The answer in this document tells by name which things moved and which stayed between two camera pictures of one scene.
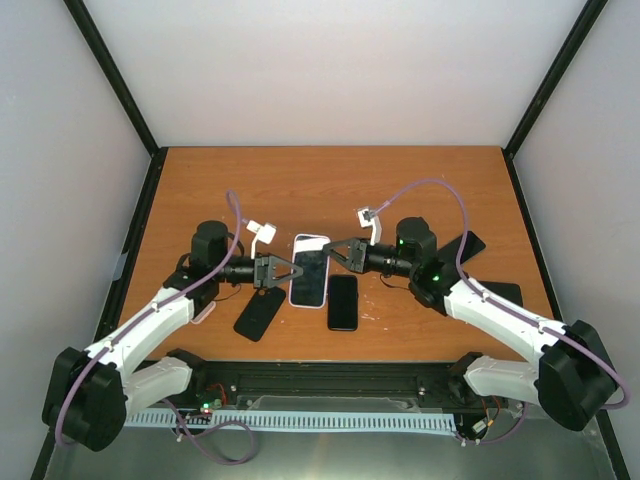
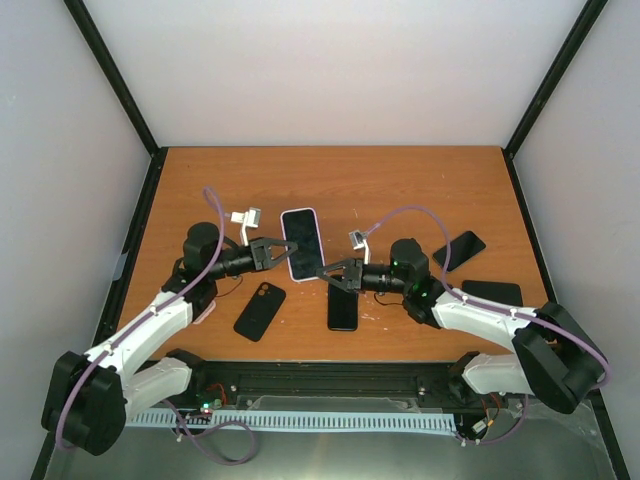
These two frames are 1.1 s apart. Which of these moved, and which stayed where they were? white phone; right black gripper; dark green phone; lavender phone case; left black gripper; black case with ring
Moved: white phone; lavender phone case; right black gripper; left black gripper
Stayed: dark green phone; black case with ring
